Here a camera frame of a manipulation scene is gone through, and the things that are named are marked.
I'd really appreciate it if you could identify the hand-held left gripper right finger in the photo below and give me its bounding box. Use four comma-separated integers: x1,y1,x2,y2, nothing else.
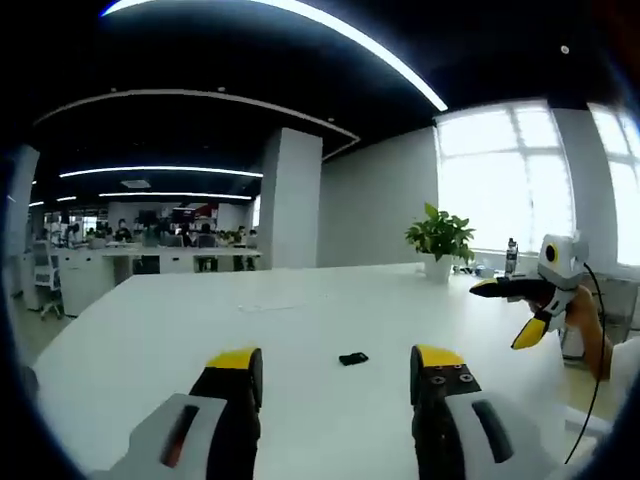
409,343,556,480

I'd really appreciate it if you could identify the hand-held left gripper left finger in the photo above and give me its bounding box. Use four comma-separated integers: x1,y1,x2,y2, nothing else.
89,344,264,480

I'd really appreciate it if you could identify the dark bottle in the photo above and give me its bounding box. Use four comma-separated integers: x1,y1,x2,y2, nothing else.
504,237,522,277

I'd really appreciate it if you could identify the potted green plant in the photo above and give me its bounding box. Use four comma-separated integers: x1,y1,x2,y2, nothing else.
404,201,477,286

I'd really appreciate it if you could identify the person's white sleeve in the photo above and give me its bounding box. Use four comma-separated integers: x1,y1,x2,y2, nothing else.
606,336,640,402

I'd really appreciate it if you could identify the row of white office desks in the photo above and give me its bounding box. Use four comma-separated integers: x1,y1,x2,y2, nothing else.
58,246,264,317

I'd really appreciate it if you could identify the white office chair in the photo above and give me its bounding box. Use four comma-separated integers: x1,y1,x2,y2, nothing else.
31,239,65,322

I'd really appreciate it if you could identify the curved ceiling light strip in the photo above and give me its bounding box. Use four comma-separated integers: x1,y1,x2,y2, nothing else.
99,0,449,112

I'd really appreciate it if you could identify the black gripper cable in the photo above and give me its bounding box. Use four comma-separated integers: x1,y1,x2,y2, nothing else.
564,259,609,466

